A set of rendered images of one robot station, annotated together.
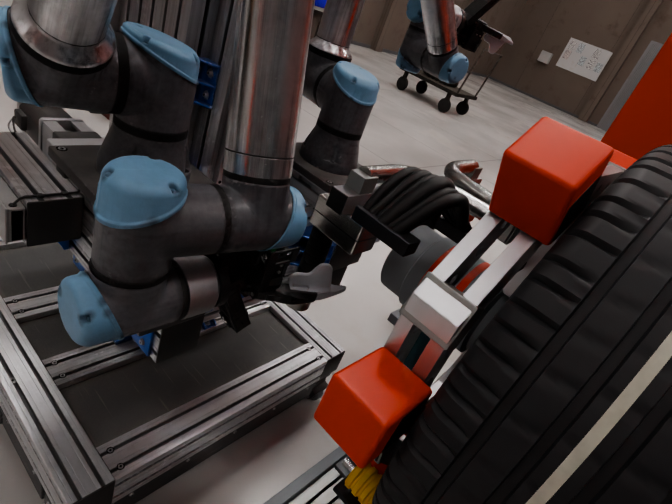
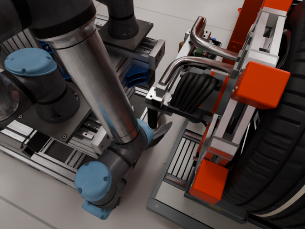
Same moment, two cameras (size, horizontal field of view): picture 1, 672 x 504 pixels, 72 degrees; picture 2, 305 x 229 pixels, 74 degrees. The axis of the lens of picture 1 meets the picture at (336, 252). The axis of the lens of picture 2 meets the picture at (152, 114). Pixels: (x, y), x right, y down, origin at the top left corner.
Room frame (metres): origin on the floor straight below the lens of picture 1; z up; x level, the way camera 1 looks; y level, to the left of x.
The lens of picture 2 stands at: (0.23, 0.08, 1.43)
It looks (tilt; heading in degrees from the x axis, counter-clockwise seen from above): 57 degrees down; 353
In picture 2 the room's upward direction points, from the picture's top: straight up
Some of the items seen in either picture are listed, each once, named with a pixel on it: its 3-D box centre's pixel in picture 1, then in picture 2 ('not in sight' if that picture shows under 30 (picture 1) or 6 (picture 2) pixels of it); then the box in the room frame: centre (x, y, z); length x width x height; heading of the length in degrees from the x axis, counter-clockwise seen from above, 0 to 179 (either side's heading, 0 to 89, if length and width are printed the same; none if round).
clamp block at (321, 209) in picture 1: (346, 221); (161, 101); (0.60, 0.00, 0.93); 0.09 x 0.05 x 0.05; 58
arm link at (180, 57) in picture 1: (153, 77); (36, 74); (0.70, 0.37, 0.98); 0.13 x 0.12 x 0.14; 138
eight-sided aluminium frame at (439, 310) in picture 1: (487, 317); (233, 99); (0.63, -0.26, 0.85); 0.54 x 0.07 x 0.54; 148
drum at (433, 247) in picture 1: (451, 290); (213, 92); (0.67, -0.20, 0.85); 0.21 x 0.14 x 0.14; 58
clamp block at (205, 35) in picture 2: not in sight; (197, 37); (0.89, -0.18, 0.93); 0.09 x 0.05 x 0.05; 58
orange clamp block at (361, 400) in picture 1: (372, 402); (208, 181); (0.37, -0.10, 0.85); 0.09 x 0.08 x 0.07; 148
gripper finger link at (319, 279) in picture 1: (321, 279); (162, 128); (0.55, 0.00, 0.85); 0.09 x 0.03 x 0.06; 111
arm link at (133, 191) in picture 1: (156, 220); (101, 177); (0.38, 0.18, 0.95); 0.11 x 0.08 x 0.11; 138
